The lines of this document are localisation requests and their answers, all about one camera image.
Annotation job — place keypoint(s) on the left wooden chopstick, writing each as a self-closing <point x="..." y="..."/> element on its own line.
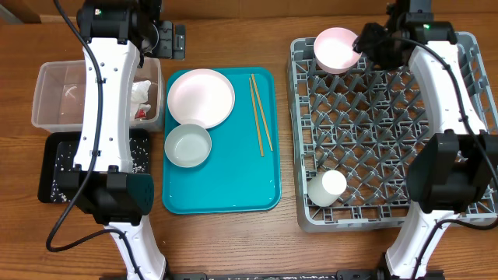
<point x="256" y="119"/>

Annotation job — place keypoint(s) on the large pink plate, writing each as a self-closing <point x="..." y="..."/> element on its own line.
<point x="202" y="96"/>

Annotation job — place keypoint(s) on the grey dishwasher rack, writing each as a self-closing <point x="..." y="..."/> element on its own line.
<point x="367" y="124"/>

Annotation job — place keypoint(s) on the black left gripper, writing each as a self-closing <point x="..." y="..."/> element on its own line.
<point x="166" y="49"/>

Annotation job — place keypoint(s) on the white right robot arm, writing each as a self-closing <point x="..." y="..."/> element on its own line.
<point x="459" y="162"/>

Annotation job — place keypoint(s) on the clear plastic waste bin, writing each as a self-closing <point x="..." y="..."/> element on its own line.
<point x="59" y="97"/>

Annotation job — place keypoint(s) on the right wooden chopstick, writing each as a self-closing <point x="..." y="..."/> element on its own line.
<point x="262" y="112"/>

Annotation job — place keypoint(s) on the black tray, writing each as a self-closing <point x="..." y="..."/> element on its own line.
<point x="60" y="149"/>

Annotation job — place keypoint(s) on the red wrapper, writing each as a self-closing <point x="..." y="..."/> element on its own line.
<point x="141" y="114"/>

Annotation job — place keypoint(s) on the wooden chopstick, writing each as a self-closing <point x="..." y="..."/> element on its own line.
<point x="262" y="112"/>
<point x="256" y="119"/>

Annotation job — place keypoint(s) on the small pink bowl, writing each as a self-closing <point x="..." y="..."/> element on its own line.
<point x="333" y="50"/>

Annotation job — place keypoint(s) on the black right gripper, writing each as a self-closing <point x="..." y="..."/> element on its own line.
<point x="363" y="43"/>

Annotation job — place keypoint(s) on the white cup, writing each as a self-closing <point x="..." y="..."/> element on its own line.
<point x="324" y="189"/>

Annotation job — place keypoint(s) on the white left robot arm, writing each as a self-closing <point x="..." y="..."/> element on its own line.
<point x="116" y="37"/>

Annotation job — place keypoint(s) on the white napkin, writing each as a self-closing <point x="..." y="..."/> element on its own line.
<point x="140" y="97"/>

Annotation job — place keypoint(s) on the grey bowl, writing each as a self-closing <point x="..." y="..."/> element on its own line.
<point x="188" y="145"/>

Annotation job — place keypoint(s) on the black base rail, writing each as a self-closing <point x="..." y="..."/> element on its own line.
<point x="338" y="275"/>

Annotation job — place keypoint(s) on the teal serving tray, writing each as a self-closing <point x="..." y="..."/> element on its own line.
<point x="234" y="178"/>

